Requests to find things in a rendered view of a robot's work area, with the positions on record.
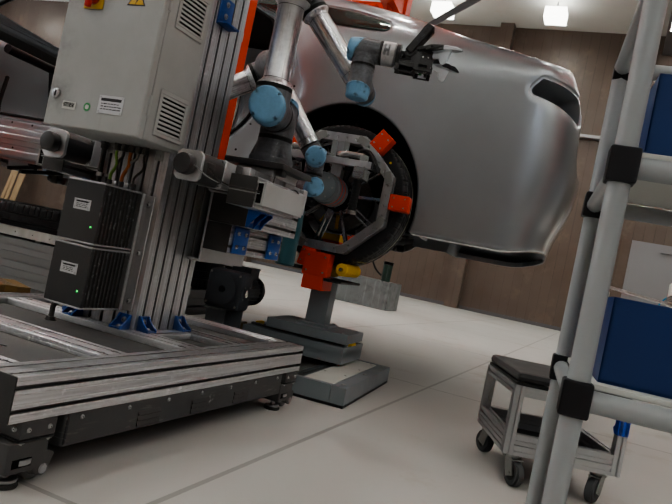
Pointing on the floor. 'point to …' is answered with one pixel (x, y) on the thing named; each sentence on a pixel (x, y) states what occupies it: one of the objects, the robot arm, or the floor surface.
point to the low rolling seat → (507, 423)
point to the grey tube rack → (657, 333)
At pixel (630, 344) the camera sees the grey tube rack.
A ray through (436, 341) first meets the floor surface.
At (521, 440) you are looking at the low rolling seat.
